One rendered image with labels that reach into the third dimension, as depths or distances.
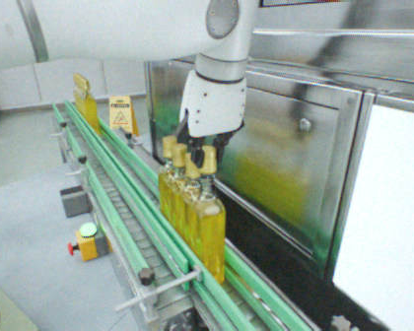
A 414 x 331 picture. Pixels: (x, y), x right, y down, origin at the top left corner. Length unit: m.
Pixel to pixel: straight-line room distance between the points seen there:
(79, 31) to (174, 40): 0.09
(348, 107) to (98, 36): 0.33
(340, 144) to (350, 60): 0.12
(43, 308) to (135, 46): 0.76
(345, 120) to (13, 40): 0.40
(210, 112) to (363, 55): 0.22
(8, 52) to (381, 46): 0.41
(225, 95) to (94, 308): 0.64
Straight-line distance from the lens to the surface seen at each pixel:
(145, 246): 0.82
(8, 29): 0.32
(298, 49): 0.53
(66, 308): 0.91
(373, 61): 0.46
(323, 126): 0.50
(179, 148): 0.64
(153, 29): 0.30
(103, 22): 0.31
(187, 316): 0.67
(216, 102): 0.46
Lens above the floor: 1.40
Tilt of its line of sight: 24 degrees down
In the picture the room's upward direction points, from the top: straight up
